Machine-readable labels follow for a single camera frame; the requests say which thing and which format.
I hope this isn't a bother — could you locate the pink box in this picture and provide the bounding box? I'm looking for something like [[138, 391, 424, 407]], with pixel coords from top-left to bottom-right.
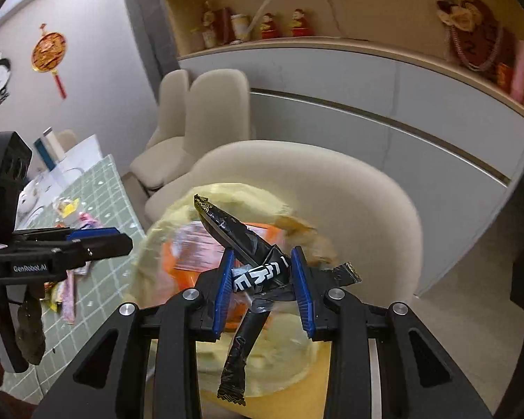
[[510, 40, 524, 104]]

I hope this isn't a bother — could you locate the white cabinet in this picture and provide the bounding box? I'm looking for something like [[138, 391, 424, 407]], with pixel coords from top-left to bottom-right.
[[179, 48, 524, 297]]

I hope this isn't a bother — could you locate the green checked tablecloth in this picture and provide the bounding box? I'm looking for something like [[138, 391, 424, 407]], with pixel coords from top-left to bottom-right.
[[0, 154, 151, 404]]

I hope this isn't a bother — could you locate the pink snack packet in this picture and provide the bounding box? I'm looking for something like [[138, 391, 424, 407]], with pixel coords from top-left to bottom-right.
[[59, 266, 90, 326]]

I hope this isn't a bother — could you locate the small red box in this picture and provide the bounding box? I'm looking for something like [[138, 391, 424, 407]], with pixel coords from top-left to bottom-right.
[[495, 62, 514, 92]]

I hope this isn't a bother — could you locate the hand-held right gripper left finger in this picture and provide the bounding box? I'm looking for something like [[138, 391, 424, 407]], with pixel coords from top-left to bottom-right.
[[30, 249, 236, 419]]

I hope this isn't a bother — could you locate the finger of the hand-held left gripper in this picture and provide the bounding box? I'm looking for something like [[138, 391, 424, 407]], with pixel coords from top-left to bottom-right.
[[70, 233, 134, 271], [65, 227, 121, 243]]

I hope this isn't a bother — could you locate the blue white box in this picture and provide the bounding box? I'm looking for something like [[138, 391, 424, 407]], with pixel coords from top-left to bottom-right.
[[34, 127, 66, 171]]

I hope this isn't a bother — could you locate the white bowl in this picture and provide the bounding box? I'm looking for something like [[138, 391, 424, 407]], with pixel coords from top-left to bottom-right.
[[17, 181, 53, 223]]

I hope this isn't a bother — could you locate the flower and pearl ornament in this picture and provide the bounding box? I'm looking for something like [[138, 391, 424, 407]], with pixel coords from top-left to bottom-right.
[[434, 0, 518, 73]]

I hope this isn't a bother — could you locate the orange packet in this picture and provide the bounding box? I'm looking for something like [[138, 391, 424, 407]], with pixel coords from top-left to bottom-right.
[[161, 222, 289, 332]]

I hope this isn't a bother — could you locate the black snack wrapper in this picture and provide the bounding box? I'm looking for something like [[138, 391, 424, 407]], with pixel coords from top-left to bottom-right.
[[193, 194, 362, 407]]

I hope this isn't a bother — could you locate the person's left hand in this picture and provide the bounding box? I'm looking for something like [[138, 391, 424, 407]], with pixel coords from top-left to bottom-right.
[[14, 289, 47, 366]]

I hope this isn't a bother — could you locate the large beige chair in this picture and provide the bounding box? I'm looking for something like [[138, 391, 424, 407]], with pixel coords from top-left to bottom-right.
[[146, 140, 423, 419]]

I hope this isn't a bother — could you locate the white cardboard sheet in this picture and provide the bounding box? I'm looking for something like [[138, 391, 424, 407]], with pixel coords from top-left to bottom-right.
[[63, 134, 103, 173]]

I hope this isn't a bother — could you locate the wooden wall shelf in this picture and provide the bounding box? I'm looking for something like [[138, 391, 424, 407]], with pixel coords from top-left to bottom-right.
[[155, 0, 524, 123]]

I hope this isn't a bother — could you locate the yellow plastic bag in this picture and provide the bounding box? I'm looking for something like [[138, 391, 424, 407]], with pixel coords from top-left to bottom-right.
[[129, 182, 339, 419]]

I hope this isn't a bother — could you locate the red figurine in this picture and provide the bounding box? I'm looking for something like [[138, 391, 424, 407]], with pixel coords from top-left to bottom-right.
[[259, 12, 282, 40], [288, 8, 315, 38]]

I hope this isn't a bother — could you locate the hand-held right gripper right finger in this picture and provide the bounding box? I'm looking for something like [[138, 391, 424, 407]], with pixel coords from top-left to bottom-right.
[[290, 247, 494, 419]]

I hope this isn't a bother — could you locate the dark red box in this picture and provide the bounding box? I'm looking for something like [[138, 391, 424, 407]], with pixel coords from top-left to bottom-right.
[[213, 7, 236, 45]]

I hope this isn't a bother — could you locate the yellow figurine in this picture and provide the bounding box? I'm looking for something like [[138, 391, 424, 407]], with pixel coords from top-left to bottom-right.
[[191, 2, 217, 49]]

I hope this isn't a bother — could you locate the red gold knot ornament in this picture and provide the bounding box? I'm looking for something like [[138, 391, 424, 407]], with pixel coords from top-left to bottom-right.
[[30, 23, 68, 99]]

